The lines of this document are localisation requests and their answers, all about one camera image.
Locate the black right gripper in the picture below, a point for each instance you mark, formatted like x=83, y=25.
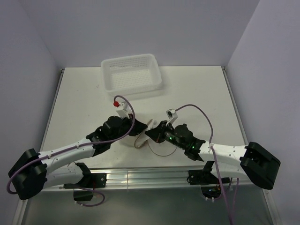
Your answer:
x=156, y=133

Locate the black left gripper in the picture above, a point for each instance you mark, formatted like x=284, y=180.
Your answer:
x=138, y=127

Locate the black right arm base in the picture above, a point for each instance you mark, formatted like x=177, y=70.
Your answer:
x=212, y=187

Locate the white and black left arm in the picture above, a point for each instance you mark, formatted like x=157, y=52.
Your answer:
x=29, y=175

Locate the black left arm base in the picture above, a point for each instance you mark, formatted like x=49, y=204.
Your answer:
x=88, y=188

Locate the white perforated plastic basket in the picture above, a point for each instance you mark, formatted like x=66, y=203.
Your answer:
x=131, y=75

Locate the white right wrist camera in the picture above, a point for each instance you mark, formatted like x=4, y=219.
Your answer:
x=172, y=116

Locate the aluminium rail frame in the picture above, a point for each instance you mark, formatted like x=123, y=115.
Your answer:
x=146, y=186

